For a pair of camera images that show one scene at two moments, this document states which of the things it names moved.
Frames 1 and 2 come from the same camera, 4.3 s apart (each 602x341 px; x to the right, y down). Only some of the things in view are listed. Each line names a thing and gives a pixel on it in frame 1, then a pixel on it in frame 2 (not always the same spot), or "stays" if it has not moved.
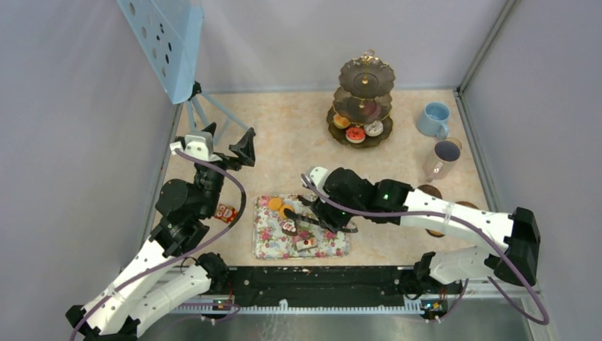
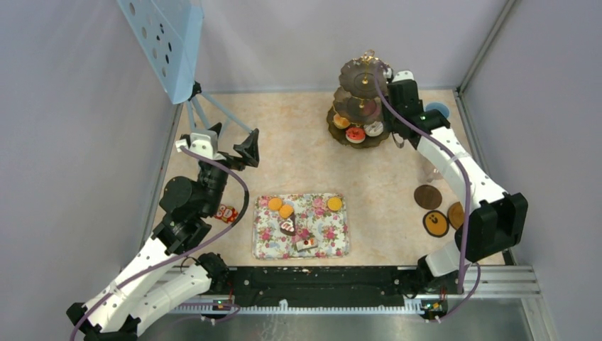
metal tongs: [307, 219] → [399, 141]
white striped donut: [373, 128] stays
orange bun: [340, 122] stays
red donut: [355, 135] stays
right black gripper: [322, 209] → [387, 113]
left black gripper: [245, 149] stays
